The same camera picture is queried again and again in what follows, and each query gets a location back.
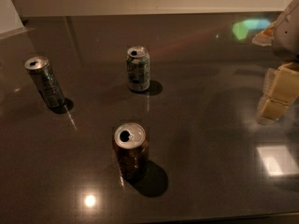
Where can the orange soda can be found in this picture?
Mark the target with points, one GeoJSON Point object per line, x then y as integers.
{"type": "Point", "coordinates": [131, 147]}

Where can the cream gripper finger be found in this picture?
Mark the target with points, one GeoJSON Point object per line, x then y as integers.
{"type": "Point", "coordinates": [280, 90]}
{"type": "Point", "coordinates": [265, 37]}

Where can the white green 7up can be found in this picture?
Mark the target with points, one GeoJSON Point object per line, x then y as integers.
{"type": "Point", "coordinates": [138, 68]}

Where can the slim dark green can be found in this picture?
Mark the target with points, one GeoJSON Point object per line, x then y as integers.
{"type": "Point", "coordinates": [41, 72]}

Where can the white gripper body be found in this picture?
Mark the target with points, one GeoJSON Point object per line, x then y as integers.
{"type": "Point", "coordinates": [288, 32]}

